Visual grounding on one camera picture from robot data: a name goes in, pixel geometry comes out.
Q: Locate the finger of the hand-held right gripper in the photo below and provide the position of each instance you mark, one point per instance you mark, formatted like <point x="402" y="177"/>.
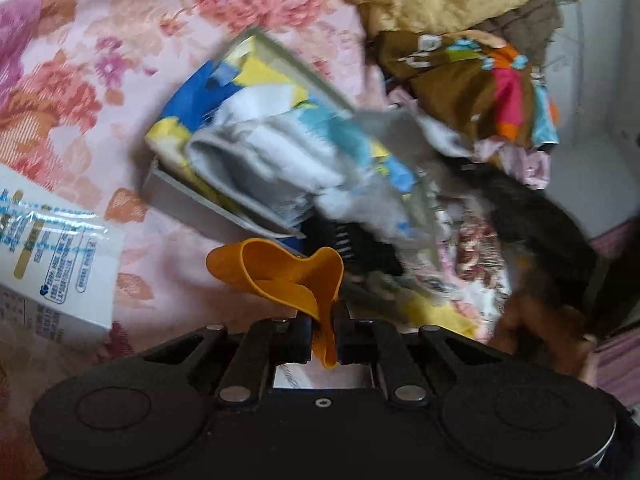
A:
<point x="472" y="175"/>

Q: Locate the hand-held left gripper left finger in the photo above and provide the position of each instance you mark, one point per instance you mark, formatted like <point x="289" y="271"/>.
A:
<point x="300" y="340"/>

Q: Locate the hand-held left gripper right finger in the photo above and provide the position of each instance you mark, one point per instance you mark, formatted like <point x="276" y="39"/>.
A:
<point x="345" y="340"/>

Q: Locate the grey cloth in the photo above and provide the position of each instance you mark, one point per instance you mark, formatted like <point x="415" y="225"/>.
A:
<point x="415" y="135"/>

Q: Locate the black sock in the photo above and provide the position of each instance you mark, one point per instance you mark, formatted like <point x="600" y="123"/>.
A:
<point x="350" y="245"/>

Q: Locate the face mask packet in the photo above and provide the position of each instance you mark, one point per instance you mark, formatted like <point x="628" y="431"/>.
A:
<point x="350" y="145"/>

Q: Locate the white printed cloth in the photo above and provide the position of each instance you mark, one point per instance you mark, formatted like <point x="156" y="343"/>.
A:
<point x="250" y="160"/>

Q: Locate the grey tray with cartoon print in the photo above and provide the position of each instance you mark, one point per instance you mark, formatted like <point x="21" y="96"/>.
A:
<point x="210" y="85"/>

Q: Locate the person's right hand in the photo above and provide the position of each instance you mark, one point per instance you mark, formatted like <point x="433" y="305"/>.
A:
<point x="530" y="330"/>

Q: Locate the pink cloth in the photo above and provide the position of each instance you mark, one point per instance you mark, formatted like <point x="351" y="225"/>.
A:
<point x="530" y="170"/>

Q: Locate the patterned satin quilt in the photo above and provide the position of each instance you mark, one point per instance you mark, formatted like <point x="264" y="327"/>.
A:
<point x="470" y="250"/>

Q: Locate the brown colourful printed cloth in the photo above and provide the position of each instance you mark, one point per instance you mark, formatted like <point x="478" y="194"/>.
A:
<point x="450" y="90"/>

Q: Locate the purple striped cloth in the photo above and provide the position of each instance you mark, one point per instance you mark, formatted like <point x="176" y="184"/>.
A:
<point x="620" y="365"/>

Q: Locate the brown quilted blanket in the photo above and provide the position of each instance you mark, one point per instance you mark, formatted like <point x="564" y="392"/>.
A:
<point x="540" y="20"/>

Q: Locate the white plastic packet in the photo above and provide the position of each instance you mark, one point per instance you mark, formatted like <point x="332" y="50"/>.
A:
<point x="55" y="260"/>

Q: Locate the pink floral bed sheet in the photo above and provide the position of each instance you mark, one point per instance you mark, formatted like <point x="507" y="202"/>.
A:
<point x="100" y="60"/>

